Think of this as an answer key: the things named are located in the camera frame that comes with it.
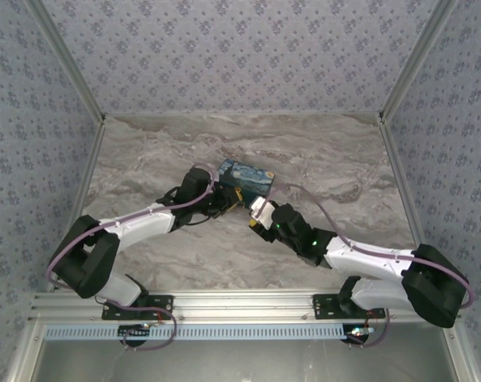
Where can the starry night print box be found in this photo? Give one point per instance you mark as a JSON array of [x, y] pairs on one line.
[[248, 177]]

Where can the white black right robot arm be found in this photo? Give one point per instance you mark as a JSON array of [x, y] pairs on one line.
[[363, 254]]

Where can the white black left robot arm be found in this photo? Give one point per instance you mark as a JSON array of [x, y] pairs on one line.
[[140, 223]]

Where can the small black circuit board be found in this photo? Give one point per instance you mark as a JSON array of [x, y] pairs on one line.
[[359, 331], [134, 331]]

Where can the grey metal panel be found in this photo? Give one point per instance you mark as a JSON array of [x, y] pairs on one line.
[[240, 362]]

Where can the long aluminium base rail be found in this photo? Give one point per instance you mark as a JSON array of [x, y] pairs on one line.
[[240, 304]]

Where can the aluminium side rail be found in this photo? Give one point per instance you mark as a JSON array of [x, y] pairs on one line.
[[86, 179], [401, 179]]

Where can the aluminium corner post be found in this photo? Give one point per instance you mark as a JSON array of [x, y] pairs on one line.
[[415, 59], [70, 59]]

